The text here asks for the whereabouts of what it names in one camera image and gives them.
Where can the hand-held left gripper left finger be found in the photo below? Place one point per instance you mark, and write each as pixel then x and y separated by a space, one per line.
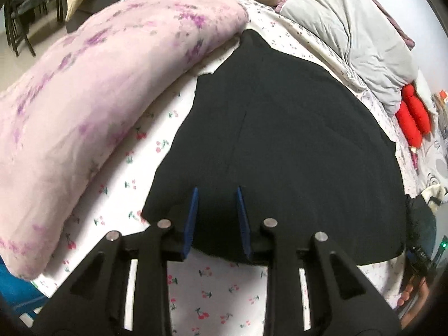
pixel 190 224

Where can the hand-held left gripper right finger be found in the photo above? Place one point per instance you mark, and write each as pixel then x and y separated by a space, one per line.
pixel 244 224

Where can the black long coat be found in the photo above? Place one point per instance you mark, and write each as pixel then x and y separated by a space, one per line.
pixel 297 147

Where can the person's right hand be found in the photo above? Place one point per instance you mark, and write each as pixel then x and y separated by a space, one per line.
pixel 413 297

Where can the navy quilted jacket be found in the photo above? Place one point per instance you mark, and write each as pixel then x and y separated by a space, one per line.
pixel 421 217

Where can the white cherry print bed sheet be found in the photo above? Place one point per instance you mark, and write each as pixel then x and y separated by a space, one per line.
pixel 210 294

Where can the white black printed pillow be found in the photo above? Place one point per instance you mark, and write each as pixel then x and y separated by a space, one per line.
pixel 435 162

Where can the red plush cushion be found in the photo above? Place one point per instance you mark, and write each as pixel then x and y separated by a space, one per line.
pixel 414 115

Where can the pink floral blanket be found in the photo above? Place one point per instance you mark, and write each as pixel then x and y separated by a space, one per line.
pixel 87 94

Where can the teal plastic container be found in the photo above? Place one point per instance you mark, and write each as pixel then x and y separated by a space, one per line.
pixel 17 287

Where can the light grey duvet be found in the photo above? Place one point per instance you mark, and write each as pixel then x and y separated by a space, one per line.
pixel 350 35

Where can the black chair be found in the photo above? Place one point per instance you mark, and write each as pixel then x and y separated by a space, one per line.
pixel 28 3

